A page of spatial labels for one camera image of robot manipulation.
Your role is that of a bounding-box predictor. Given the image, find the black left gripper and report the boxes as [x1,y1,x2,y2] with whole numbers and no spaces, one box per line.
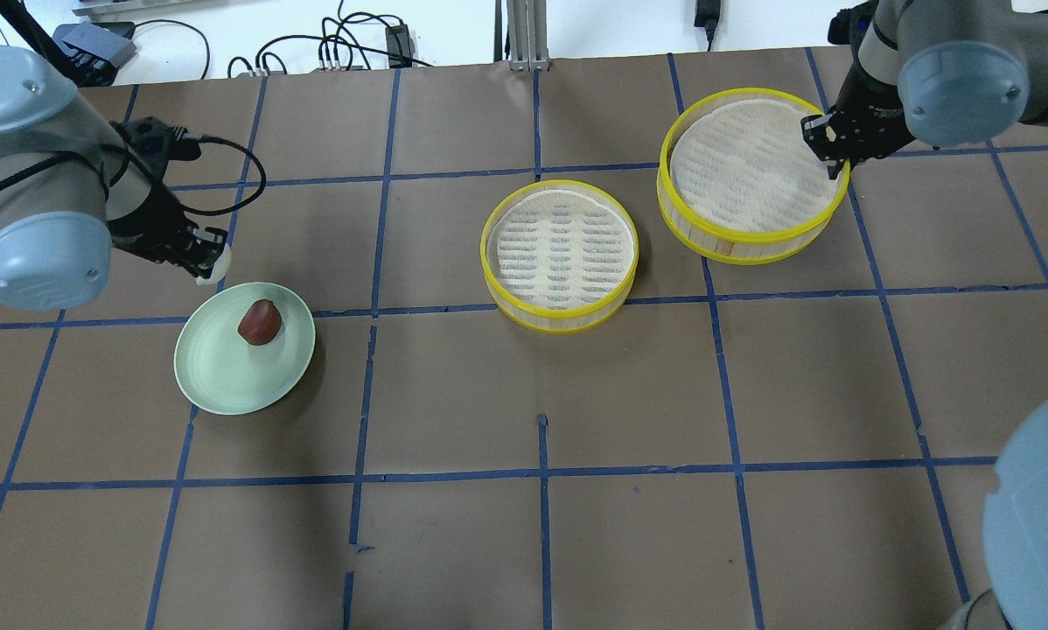
[108,118,227,283]

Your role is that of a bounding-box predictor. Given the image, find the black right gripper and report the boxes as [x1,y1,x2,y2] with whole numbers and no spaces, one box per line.
[801,61,915,180]

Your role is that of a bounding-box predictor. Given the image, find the white bun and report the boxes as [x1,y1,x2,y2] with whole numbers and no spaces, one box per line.
[193,244,232,286]

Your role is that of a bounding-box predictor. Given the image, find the yellow steamer layer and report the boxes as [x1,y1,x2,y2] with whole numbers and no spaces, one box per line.
[655,87,851,266]
[479,179,640,334]

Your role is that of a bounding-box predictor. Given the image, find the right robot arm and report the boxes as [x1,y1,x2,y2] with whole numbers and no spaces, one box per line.
[800,1,1048,177]

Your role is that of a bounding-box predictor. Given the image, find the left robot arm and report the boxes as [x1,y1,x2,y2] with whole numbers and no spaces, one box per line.
[0,46,231,312]

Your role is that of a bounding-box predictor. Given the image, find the brown bun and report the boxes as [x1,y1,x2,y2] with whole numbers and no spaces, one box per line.
[236,298,283,347]

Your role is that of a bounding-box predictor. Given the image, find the light green plate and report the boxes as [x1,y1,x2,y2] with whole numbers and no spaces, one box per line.
[173,282,316,416]

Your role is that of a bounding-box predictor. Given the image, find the black power adapter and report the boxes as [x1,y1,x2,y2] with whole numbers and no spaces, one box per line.
[385,24,415,68]

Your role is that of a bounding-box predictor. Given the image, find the aluminium frame post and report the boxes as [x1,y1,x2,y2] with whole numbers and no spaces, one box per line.
[505,0,551,73]

